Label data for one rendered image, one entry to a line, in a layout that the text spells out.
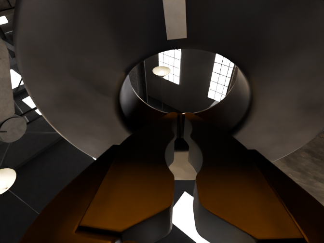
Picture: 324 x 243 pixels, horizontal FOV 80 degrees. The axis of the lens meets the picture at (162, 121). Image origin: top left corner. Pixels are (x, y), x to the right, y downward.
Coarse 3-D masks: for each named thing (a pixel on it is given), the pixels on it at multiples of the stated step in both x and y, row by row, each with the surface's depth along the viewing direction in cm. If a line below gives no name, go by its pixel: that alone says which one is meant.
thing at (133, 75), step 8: (0, 32) 1018; (8, 40) 1010; (8, 48) 1074; (144, 64) 471; (136, 72) 480; (144, 72) 488; (136, 80) 476; (144, 80) 506; (136, 88) 496; (144, 88) 526; (144, 96) 549
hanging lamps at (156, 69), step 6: (162, 66) 676; (156, 72) 667; (162, 72) 658; (168, 72) 658; (6, 168) 397; (0, 174) 395; (6, 174) 397; (12, 174) 395; (0, 180) 394; (6, 180) 397; (12, 180) 391; (0, 186) 379; (6, 186) 397; (0, 192) 375; (12, 192) 409
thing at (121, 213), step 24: (168, 120) 11; (120, 144) 9; (144, 144) 9; (168, 144) 9; (120, 168) 8; (144, 168) 8; (168, 168) 8; (96, 192) 7; (120, 192) 7; (144, 192) 7; (168, 192) 7; (96, 216) 6; (120, 216) 6; (144, 216) 6; (168, 216) 6; (144, 240) 6
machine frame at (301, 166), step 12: (228, 84) 57; (312, 144) 42; (288, 156) 48; (300, 156) 46; (312, 156) 44; (288, 168) 50; (300, 168) 48; (312, 168) 46; (300, 180) 50; (312, 180) 47; (312, 192) 49
